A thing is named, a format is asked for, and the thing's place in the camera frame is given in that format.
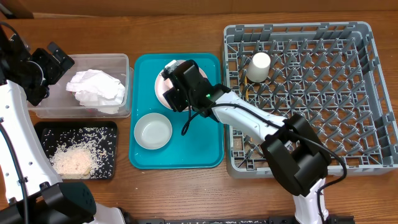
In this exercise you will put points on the grey bowl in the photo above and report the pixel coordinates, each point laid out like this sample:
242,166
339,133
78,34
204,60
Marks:
153,131

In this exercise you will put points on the wooden chopstick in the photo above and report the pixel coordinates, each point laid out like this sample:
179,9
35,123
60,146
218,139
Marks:
246,91

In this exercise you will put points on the black plastic tray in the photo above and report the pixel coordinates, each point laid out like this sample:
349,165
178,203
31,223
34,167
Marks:
40,127

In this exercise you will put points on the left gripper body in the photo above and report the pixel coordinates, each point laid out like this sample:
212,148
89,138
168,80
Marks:
45,70

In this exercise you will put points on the clear plastic bin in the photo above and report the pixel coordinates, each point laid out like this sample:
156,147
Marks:
62,103

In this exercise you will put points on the white napkin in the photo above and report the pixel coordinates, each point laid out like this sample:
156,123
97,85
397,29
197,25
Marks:
96,88

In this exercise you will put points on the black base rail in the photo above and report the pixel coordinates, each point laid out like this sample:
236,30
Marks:
271,220

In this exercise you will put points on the rice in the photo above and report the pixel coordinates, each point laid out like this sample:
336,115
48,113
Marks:
74,158

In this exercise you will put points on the red sauce packet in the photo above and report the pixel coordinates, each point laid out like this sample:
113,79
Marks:
91,110

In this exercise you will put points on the grey dishwasher rack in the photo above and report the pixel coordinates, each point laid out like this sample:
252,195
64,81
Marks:
330,74

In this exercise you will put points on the cream cup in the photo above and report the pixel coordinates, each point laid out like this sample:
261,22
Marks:
258,68

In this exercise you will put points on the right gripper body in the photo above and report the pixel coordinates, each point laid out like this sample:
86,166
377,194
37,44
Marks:
181,96

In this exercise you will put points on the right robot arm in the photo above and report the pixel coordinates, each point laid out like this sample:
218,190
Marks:
294,153

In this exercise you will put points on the pink plate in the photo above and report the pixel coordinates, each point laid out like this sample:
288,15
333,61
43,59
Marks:
161,85

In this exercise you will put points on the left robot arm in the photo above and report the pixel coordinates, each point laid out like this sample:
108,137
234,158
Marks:
34,191

